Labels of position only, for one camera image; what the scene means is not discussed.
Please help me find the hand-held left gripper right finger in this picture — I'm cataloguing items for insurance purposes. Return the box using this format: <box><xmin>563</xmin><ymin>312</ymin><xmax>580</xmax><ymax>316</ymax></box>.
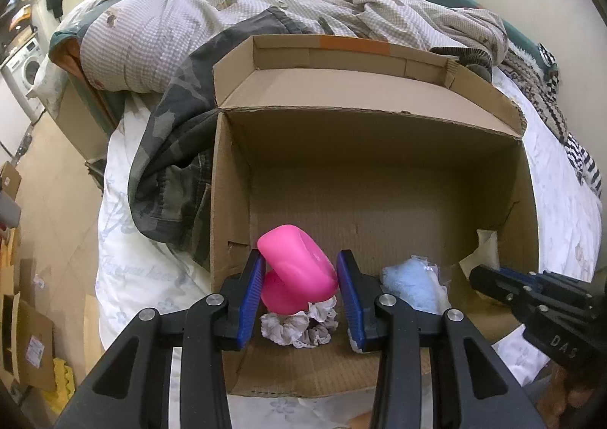
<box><xmin>336</xmin><ymin>249</ymin><xmax>548</xmax><ymax>429</ymax></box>

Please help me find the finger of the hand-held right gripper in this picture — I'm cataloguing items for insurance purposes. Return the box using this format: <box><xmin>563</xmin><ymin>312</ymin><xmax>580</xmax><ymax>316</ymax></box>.
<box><xmin>469</xmin><ymin>264</ymin><xmax>534</xmax><ymax>317</ymax></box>
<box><xmin>495</xmin><ymin>267</ymin><xmax>541</xmax><ymax>280</ymax></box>

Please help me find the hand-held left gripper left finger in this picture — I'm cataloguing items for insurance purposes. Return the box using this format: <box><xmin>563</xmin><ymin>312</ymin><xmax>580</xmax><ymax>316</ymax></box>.
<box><xmin>57</xmin><ymin>249</ymin><xmax>266</xmax><ymax>429</ymax></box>

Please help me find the grey lace scrunchie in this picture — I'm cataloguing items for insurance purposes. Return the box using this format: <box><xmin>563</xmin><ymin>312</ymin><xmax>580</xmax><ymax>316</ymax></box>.
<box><xmin>260</xmin><ymin>295</ymin><xmax>339</xmax><ymax>349</ymax></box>

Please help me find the light blue fluffy cloth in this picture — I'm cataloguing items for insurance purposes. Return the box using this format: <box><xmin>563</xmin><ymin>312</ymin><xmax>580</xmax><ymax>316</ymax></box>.
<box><xmin>381</xmin><ymin>256</ymin><xmax>451</xmax><ymax>314</ymax></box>

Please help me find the pink heart-shaped soft toy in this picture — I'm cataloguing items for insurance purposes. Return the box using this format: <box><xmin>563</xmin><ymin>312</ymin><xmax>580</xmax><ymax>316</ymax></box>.
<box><xmin>257</xmin><ymin>223</ymin><xmax>339</xmax><ymax>316</ymax></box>

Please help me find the person's right hand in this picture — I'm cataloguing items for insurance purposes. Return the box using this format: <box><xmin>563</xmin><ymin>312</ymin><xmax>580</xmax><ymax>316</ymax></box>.
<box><xmin>544</xmin><ymin>364</ymin><xmax>599</xmax><ymax>426</ymax></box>

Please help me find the black and white striped cloth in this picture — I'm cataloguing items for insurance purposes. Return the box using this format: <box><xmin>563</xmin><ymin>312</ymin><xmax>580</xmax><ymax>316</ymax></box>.
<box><xmin>564</xmin><ymin>132</ymin><xmax>606</xmax><ymax>198</ymax></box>

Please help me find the camouflage garment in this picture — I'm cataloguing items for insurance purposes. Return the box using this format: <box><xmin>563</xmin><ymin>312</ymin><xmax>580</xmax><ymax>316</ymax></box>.
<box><xmin>127</xmin><ymin>7</ymin><xmax>494</xmax><ymax>265</ymax></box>

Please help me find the patterned knit blanket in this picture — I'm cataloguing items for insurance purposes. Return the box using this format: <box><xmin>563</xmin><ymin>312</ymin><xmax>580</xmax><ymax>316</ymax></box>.
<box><xmin>498</xmin><ymin>50</ymin><xmax>570</xmax><ymax>141</ymax></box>

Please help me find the flat cardboard box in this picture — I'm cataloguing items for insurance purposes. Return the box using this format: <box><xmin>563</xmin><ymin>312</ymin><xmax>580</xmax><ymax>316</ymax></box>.
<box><xmin>0</xmin><ymin>291</ymin><xmax>58</xmax><ymax>393</ymax></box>

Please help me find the dark teal pillow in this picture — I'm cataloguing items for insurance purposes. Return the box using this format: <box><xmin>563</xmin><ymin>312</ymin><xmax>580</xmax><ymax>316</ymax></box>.
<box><xmin>423</xmin><ymin>0</ymin><xmax>542</xmax><ymax>65</ymax></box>

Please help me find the wooden bedside cabinet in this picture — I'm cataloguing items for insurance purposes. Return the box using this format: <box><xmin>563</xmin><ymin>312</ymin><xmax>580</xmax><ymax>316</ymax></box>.
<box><xmin>50</xmin><ymin>38</ymin><xmax>117</xmax><ymax>160</ymax></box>

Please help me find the grey bin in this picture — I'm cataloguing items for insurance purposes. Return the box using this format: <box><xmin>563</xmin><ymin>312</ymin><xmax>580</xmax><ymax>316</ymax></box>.
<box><xmin>0</xmin><ymin>192</ymin><xmax>22</xmax><ymax>227</ymax></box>

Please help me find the small brown cardboard box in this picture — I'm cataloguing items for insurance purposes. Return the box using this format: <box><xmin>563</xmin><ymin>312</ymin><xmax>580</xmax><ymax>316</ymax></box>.
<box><xmin>0</xmin><ymin>162</ymin><xmax>22</xmax><ymax>202</ymax></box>

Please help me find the checked quilt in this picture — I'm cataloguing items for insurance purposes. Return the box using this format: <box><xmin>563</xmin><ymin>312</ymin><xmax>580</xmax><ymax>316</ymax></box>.
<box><xmin>35</xmin><ymin>0</ymin><xmax>511</xmax><ymax>94</ymax></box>

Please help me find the white washing machine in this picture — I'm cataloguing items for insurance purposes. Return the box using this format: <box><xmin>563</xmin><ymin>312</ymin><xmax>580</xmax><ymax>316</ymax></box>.
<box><xmin>2</xmin><ymin>35</ymin><xmax>46</xmax><ymax>119</ymax></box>

